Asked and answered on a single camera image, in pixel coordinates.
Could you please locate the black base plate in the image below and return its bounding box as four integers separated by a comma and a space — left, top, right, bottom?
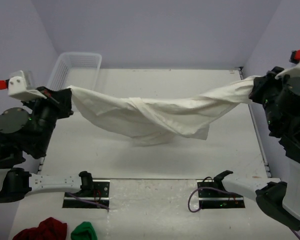
62, 178, 111, 210
198, 189, 246, 210

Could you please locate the white t shirt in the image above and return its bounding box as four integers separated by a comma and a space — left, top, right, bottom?
68, 76, 255, 146

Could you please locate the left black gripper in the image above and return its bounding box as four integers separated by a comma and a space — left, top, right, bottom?
24, 85, 78, 154

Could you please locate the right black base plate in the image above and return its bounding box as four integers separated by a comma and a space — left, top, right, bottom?
198, 189, 246, 210

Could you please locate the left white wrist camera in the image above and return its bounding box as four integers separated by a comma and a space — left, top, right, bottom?
8, 70, 47, 102

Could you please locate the red t shirt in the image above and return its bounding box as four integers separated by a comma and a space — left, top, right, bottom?
12, 217, 68, 240

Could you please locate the white plastic basket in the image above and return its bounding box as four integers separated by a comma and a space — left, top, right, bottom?
47, 52, 102, 91

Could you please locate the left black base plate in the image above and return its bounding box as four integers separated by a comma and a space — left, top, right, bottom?
62, 178, 111, 210

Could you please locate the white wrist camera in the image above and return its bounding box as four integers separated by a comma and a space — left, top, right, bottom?
275, 62, 300, 80
8, 70, 47, 102

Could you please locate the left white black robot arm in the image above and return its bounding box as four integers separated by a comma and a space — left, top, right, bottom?
0, 86, 94, 203

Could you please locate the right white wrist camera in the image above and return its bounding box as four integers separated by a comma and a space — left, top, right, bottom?
275, 62, 300, 80

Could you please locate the green t shirt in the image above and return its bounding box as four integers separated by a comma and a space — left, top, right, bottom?
70, 221, 98, 240

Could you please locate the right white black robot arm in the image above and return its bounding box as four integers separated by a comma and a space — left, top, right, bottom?
213, 66, 300, 231

